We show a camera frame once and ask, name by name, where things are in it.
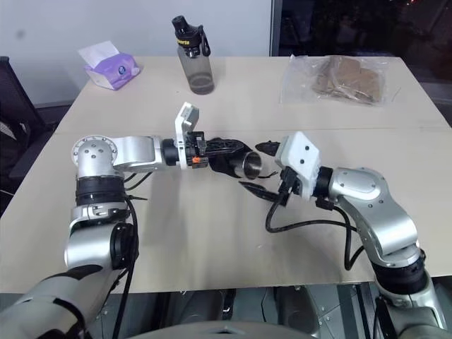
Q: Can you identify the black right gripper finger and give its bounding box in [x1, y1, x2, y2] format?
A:
[239, 180, 284, 205]
[255, 140, 283, 157]

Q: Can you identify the metal cup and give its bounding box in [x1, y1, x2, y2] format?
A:
[230, 151, 264, 179]

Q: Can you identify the clear bag of brown pieces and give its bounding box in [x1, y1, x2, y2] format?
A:
[279, 54, 389, 109]

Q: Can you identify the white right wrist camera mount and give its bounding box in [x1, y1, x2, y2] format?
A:
[274, 131, 323, 199]

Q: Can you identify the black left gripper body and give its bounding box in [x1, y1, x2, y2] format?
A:
[185, 131, 213, 171]

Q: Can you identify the purple tissue pack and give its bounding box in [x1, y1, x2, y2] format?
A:
[77, 40, 143, 92]

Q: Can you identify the smoky bottle with black cap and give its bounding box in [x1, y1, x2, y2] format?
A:
[172, 15, 217, 95]

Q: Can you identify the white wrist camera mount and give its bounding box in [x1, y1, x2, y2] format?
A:
[174, 102, 201, 171]
[274, 131, 323, 199]

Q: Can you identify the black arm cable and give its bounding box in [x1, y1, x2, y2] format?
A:
[118, 169, 149, 315]
[265, 190, 364, 271]

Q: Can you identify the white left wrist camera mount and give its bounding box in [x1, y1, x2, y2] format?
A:
[174, 102, 201, 171]

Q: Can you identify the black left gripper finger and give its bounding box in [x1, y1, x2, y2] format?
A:
[208, 146, 249, 160]
[208, 138, 245, 150]

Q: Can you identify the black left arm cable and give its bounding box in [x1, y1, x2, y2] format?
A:
[118, 169, 149, 315]

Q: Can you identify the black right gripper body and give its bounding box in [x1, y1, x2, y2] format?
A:
[278, 167, 304, 206]

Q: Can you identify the black chair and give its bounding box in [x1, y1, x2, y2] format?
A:
[0, 55, 47, 213]

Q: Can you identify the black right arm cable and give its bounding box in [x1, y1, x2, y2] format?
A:
[265, 190, 364, 271]

